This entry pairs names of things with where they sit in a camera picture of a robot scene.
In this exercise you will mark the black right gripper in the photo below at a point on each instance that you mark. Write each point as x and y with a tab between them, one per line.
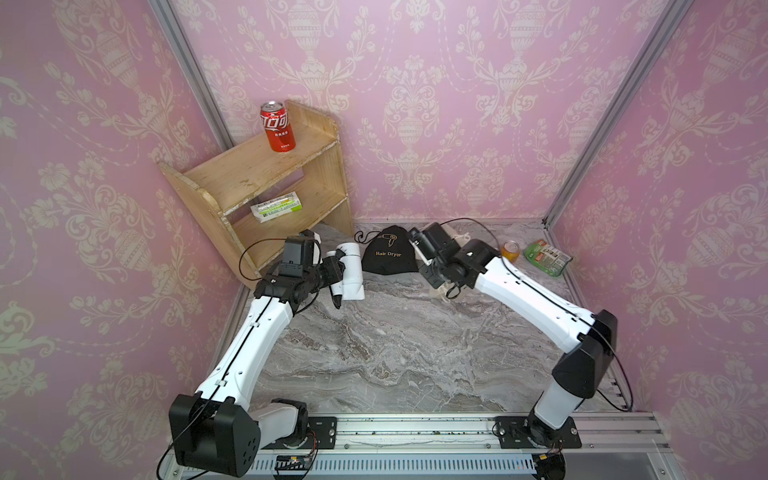
425	270

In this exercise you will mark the orange soda can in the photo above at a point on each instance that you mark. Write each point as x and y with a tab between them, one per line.
511	251

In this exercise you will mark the black drawstring bag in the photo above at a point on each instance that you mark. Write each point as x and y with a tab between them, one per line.
387	252

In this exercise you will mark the beige hair dryer bag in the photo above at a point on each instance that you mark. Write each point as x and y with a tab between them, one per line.
462	239

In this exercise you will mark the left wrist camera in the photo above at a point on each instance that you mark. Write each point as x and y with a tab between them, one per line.
316	240

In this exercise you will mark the green white box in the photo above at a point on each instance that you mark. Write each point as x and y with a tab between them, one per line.
277	207

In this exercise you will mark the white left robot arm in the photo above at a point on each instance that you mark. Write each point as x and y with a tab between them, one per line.
214	430

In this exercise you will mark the wooden two-tier shelf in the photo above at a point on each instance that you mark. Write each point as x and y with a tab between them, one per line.
216	189

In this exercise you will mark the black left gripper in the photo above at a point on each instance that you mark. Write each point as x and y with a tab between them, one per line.
335	272

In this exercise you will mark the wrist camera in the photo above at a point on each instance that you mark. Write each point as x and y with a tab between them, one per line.
416	239
316	240

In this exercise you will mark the white hair dryer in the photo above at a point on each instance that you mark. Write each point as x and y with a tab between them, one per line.
351	286

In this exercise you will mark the red cola can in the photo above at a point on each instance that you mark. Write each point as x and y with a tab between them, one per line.
276	124

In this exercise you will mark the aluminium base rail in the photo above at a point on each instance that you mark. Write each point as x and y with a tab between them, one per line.
471	446

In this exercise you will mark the green snack packet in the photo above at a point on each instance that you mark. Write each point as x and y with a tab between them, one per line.
547	258

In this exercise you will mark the right aluminium corner post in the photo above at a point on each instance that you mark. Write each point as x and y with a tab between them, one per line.
667	23

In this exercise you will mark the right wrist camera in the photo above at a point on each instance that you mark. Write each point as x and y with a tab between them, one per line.
416	239

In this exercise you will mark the left aluminium corner post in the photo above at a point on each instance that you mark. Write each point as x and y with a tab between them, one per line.
192	69

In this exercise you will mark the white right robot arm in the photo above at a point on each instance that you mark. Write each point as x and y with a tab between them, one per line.
587	340

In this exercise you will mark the aluminium corner post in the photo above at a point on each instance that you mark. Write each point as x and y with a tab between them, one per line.
667	23
192	69

